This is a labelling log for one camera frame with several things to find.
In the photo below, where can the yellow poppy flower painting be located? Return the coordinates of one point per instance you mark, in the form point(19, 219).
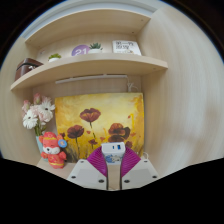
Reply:
point(100, 120)

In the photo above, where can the red plush toy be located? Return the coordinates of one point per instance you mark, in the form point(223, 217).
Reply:
point(53, 153)

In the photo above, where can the pink and white flower bouquet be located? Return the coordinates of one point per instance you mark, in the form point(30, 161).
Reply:
point(36, 113)

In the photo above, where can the light wooden shelf unit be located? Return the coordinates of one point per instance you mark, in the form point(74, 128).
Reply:
point(90, 63)

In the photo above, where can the light blue vase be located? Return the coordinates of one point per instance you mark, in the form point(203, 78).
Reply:
point(39, 145)

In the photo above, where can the white block charger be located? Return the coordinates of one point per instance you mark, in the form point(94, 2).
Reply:
point(113, 150)

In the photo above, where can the white light bar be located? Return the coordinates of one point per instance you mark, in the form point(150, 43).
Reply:
point(90, 79)

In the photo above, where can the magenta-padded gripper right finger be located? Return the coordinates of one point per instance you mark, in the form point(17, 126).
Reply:
point(140, 173)

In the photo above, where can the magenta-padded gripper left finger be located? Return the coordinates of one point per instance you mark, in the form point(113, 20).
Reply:
point(85, 173)

